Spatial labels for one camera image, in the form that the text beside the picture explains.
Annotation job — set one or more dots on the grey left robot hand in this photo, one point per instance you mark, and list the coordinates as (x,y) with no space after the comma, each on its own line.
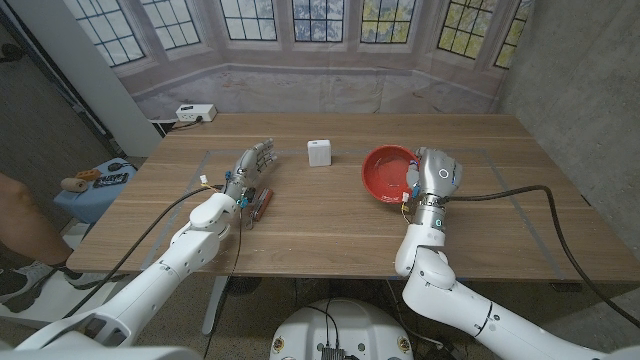
(247,167)

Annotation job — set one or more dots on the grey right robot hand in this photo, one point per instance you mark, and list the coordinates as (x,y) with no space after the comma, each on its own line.
(437,175)

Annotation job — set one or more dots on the red bowl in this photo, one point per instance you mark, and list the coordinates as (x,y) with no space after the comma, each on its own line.
(385,172)

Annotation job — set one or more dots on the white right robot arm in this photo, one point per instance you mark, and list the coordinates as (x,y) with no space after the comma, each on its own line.
(450,300)

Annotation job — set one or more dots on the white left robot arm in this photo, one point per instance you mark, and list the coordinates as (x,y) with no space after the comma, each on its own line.
(160,275)

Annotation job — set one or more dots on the red-brown folding multitool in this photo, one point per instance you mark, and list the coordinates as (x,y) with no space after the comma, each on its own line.
(263,202)

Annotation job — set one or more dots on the white cube charger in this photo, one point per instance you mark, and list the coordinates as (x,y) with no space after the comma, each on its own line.
(319,153)

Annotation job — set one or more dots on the white power strip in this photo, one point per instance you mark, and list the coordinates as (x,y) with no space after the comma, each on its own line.
(196,113)

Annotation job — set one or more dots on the printed window backdrop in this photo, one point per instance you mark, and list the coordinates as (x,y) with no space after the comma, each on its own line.
(320,75)

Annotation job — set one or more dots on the black round floor fan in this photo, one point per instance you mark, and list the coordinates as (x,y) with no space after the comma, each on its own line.
(244,285)

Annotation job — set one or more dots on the small black mouse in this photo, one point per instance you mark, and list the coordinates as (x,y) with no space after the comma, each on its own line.
(115,166)

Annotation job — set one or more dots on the black remote control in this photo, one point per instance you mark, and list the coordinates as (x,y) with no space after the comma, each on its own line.
(110,180)

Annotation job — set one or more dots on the orange brick block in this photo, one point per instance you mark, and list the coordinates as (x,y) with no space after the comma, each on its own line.
(88,174)

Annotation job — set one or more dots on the blue stool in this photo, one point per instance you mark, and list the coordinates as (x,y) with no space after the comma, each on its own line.
(82,202)

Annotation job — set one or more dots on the brown twine roll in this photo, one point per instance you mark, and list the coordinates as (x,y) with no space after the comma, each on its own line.
(74,185)

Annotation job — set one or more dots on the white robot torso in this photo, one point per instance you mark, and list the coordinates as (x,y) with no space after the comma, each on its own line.
(342,325)

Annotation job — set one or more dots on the grey black sneaker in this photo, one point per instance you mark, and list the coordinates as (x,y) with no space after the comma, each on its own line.
(20,287)
(85,280)

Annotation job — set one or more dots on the person's bare leg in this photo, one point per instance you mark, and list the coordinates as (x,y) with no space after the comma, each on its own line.
(25,222)

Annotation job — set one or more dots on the white floor platform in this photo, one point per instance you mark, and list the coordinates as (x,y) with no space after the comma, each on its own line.
(50,305)

